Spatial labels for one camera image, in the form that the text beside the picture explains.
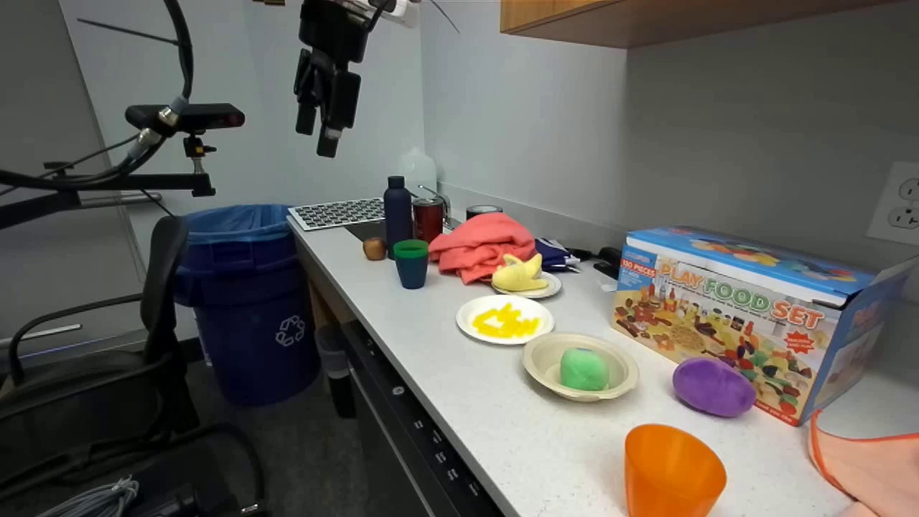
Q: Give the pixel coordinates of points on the yellow plushie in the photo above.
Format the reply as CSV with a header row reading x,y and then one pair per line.
x,y
520,273

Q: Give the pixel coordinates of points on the keyboard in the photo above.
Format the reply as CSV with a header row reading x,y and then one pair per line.
x,y
337,214

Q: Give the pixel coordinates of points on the wooden cabinet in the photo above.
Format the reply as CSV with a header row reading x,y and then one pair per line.
x,y
629,23

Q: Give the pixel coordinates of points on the dark blue bottle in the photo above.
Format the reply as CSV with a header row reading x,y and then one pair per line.
x,y
396,211

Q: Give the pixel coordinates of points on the purple plushie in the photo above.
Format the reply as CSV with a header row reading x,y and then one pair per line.
x,y
714,388

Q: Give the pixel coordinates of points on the wall power outlet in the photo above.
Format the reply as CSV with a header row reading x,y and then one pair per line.
x,y
898,207

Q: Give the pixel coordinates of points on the black office chair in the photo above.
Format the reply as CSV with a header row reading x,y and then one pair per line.
x,y
106,405

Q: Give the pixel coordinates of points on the small white plate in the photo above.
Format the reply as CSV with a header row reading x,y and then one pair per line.
x,y
551,289

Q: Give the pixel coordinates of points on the black camera on stand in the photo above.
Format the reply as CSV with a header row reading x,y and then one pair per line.
x,y
60,190

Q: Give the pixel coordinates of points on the dark red cup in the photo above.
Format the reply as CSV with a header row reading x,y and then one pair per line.
x,y
429,220

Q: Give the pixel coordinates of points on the white plate with yellow food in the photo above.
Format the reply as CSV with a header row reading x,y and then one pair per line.
x,y
503,319

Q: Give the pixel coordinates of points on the blue cup with green rim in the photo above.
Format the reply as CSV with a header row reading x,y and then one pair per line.
x,y
411,263

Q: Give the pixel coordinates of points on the red folded cloth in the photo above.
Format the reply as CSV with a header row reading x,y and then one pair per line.
x,y
480,244

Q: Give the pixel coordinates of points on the orange plastic cup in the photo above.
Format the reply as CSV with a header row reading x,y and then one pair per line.
x,y
671,473

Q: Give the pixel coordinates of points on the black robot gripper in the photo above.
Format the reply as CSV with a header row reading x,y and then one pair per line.
x,y
325,89

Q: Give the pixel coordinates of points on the brown egg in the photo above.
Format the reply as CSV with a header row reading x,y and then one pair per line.
x,y
373,249

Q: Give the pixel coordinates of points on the green plushie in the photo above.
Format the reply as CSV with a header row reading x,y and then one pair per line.
x,y
584,368

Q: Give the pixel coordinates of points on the blue recycling bin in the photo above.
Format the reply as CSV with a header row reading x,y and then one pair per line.
x,y
248,292

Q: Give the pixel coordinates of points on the beige bowl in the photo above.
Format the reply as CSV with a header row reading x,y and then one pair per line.
x,y
544,354

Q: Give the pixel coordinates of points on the play food set box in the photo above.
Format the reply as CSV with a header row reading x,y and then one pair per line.
x,y
794,325

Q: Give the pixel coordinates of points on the blue snack bag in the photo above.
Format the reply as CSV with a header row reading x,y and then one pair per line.
x,y
554,256

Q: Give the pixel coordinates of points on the orange cloth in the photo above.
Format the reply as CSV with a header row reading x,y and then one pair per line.
x,y
877,473

